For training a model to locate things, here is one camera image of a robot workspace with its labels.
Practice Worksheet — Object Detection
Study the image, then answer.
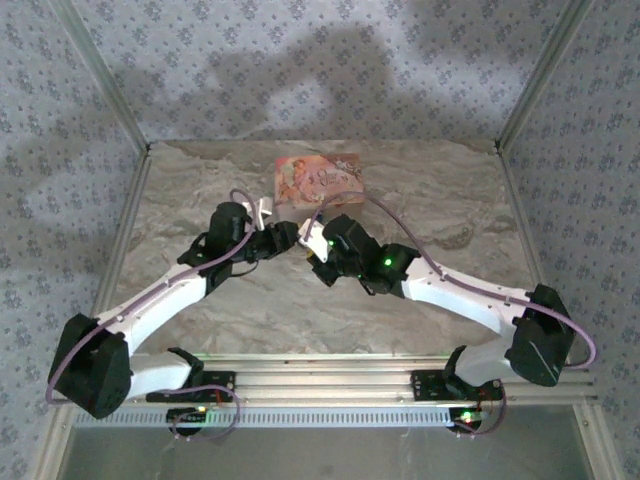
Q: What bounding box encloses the pink floral box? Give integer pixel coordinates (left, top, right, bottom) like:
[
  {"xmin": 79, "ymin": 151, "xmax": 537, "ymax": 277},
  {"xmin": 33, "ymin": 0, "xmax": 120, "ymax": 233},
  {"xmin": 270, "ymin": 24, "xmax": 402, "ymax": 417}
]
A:
[{"xmin": 273, "ymin": 152, "xmax": 367, "ymax": 209}]

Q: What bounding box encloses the black controller board green light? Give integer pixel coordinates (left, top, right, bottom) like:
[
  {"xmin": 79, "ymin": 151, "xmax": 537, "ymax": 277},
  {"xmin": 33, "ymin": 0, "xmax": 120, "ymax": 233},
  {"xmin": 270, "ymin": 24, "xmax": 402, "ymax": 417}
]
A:
[
  {"xmin": 166, "ymin": 405, "xmax": 211, "ymax": 436},
  {"xmin": 447, "ymin": 405, "xmax": 489, "ymax": 434}
]

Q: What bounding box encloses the aluminium table edge rail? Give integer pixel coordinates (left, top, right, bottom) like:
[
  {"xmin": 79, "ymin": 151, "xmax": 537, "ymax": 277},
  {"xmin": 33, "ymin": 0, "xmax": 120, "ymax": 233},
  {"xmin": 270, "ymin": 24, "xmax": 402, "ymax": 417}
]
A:
[{"xmin": 29, "ymin": 144, "xmax": 154, "ymax": 480}]

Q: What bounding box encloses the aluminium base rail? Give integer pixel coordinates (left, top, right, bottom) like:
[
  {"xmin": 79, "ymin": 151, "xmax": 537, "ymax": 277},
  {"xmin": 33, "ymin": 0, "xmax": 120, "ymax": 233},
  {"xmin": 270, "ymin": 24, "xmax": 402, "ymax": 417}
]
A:
[{"xmin": 124, "ymin": 351, "xmax": 599, "ymax": 407}]

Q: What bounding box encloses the white slotted cable duct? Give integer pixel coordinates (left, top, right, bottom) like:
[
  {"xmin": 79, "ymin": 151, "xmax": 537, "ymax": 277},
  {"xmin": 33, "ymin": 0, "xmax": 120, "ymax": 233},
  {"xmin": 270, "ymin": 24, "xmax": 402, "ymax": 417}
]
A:
[{"xmin": 74, "ymin": 406, "xmax": 482, "ymax": 430}]

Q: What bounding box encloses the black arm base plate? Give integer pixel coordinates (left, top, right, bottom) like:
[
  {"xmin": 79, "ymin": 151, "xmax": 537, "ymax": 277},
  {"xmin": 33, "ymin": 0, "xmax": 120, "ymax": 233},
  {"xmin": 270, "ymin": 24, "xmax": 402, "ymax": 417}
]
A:
[
  {"xmin": 409, "ymin": 368, "xmax": 504, "ymax": 402},
  {"xmin": 145, "ymin": 370, "xmax": 238, "ymax": 404}
]

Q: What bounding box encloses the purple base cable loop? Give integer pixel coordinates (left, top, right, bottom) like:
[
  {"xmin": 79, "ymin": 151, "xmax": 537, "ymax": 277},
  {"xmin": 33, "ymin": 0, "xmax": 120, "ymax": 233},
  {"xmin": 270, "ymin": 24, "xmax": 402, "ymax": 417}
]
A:
[
  {"xmin": 168, "ymin": 383, "xmax": 242, "ymax": 444},
  {"xmin": 453, "ymin": 378, "xmax": 509, "ymax": 442}
]

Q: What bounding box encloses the aluminium frame post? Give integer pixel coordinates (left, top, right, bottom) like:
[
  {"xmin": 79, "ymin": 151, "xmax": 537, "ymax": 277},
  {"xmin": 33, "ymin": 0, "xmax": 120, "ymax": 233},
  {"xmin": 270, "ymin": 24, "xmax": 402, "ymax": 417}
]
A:
[
  {"xmin": 493, "ymin": 0, "xmax": 597, "ymax": 154},
  {"xmin": 47, "ymin": 0, "xmax": 154, "ymax": 154}
]

